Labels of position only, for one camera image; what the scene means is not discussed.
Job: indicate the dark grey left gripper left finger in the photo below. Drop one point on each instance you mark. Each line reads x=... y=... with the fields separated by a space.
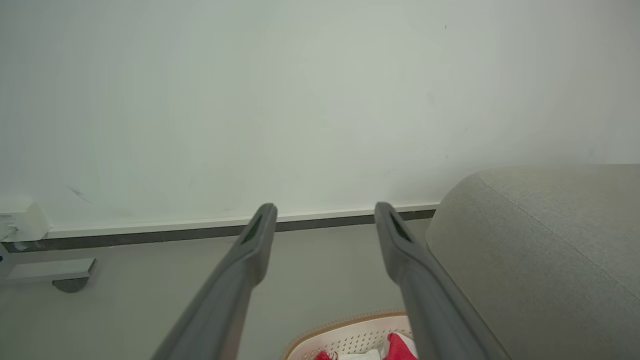
x=235 y=280

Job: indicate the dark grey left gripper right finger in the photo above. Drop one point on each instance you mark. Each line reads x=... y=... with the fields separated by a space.
x=425 y=290

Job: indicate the red garment with white stripes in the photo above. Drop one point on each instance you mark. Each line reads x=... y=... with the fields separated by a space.
x=399 y=349

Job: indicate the red garment with white edge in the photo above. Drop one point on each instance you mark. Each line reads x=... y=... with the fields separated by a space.
x=324 y=356

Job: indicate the white laundry basket tan rim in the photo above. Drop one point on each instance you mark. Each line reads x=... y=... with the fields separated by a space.
x=350 y=337

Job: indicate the white and dark baseboard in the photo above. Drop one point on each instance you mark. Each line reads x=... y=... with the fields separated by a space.
x=150 y=235

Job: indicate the grey fabric sofa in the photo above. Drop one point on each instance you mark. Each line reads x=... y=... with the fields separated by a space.
x=540 y=260

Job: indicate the white wall box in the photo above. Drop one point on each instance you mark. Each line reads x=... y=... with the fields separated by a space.
x=25 y=222

